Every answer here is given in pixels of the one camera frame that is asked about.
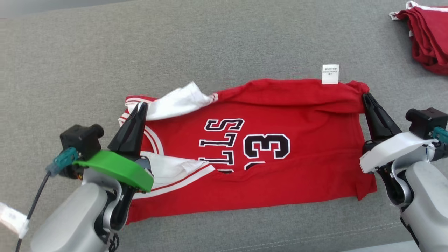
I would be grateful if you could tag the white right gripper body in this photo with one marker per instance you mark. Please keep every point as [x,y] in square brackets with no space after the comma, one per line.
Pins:
[388,148]

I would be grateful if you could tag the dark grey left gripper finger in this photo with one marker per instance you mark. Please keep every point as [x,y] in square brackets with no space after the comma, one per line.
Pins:
[140,136]
[124,140]

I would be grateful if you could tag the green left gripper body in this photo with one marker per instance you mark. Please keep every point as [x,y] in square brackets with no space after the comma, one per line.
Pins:
[115,166]

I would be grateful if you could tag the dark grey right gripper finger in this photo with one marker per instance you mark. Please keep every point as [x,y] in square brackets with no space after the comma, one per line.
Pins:
[386,124]
[376,129]

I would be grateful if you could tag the red basketball jersey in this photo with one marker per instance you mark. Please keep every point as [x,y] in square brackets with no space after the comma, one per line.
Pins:
[308,147]

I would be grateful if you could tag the red white-trimmed shorts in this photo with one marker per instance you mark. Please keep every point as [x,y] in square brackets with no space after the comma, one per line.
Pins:
[432,38]

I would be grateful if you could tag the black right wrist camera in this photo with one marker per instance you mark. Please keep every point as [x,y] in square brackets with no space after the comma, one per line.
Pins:
[425,120]

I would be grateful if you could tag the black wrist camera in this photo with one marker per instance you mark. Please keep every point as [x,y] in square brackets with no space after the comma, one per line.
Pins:
[82,138]
[425,120]

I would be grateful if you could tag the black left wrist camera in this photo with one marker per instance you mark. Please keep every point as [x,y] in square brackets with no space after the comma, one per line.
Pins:
[82,138]

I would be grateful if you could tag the teal left camera connector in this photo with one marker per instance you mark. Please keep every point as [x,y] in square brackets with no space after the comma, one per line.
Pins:
[63,161]

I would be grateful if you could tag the teal camera connector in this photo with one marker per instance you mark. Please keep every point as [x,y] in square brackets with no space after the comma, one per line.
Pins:
[441,134]
[63,161]

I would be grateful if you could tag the teal right camera connector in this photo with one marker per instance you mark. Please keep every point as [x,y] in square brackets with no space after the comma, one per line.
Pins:
[441,134]

